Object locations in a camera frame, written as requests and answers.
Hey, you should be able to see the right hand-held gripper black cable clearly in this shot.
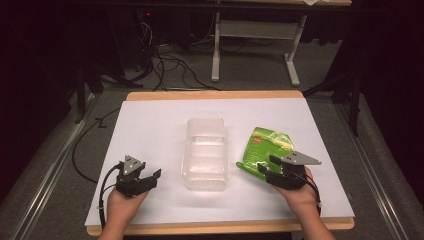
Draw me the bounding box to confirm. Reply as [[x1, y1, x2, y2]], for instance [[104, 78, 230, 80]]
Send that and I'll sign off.
[[299, 172, 323, 216]]

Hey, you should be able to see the tangle of black cables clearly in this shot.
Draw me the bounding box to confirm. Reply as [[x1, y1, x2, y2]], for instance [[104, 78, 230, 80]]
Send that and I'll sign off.
[[133, 19, 222, 92]]

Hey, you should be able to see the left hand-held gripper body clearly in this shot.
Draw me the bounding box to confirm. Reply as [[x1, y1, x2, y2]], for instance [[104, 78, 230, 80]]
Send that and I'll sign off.
[[114, 154, 152, 198]]

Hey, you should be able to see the green plastic snack packet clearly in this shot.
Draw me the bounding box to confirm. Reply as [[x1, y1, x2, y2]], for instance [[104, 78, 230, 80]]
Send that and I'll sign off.
[[235, 126, 295, 181]]

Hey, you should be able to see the black floor cable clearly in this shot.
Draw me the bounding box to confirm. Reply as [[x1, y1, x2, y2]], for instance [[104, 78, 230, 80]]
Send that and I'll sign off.
[[71, 107, 122, 185]]

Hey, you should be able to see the person's right hand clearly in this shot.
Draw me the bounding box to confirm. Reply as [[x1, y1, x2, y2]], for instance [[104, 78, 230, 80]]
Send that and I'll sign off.
[[272, 166, 322, 218]]

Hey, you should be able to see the white metal desk frame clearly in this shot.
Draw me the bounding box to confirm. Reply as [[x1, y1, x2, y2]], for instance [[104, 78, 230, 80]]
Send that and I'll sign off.
[[210, 0, 353, 88]]

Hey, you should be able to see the white paper sheet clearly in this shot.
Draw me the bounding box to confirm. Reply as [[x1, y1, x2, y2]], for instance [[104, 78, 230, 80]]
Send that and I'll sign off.
[[84, 97, 356, 228]]

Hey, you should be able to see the wooden table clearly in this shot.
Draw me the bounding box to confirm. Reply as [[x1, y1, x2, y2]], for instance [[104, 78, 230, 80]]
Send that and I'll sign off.
[[86, 89, 356, 237]]

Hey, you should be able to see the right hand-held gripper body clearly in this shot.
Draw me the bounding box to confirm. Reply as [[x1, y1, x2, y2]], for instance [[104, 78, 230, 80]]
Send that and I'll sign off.
[[265, 150, 323, 191]]

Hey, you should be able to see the left hand-held gripper black cable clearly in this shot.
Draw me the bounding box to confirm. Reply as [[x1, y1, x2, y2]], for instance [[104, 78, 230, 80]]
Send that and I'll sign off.
[[97, 162, 124, 229]]

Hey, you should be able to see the hand-held gripper black cable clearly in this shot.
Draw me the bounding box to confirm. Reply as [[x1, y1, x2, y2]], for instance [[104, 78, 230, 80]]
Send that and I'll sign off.
[[97, 162, 124, 229], [299, 172, 323, 216]]

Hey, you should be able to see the person's left hand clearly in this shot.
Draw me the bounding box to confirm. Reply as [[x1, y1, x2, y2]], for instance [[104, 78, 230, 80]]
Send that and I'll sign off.
[[106, 187, 150, 224]]

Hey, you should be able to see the clear plastic tray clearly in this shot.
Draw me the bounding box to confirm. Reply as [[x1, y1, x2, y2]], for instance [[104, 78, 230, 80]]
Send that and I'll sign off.
[[180, 117, 230, 192]]

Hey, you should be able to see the aluminium rail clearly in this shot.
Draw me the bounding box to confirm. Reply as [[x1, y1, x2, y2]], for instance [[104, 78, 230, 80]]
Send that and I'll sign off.
[[334, 103, 414, 240], [9, 93, 101, 240]]

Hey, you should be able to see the black metal stand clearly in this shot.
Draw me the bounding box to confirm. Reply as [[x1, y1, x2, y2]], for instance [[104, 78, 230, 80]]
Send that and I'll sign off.
[[302, 33, 364, 138], [73, 9, 145, 125]]

